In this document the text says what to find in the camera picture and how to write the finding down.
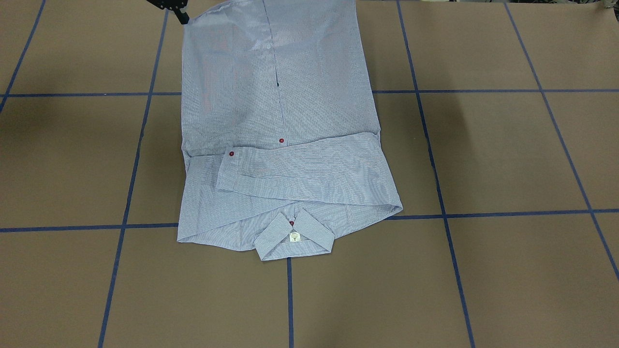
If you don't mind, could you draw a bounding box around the blue white striped shirt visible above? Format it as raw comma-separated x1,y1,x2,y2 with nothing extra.
177,0,403,261

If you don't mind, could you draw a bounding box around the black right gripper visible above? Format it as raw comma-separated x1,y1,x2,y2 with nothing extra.
147,0,190,26

